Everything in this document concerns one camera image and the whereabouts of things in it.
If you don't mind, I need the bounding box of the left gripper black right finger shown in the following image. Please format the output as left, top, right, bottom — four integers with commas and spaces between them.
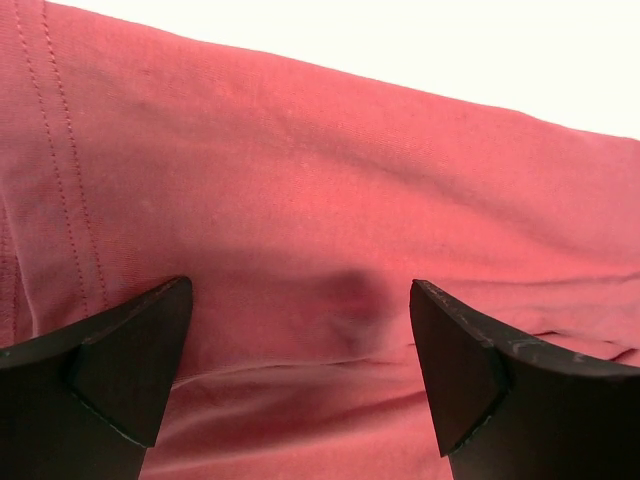
410, 280, 639, 480

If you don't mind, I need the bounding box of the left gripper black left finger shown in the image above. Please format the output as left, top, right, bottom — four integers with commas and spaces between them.
1, 277, 193, 480

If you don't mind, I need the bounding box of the dusty red t-shirt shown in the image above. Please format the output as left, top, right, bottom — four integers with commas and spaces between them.
1, 1, 639, 479

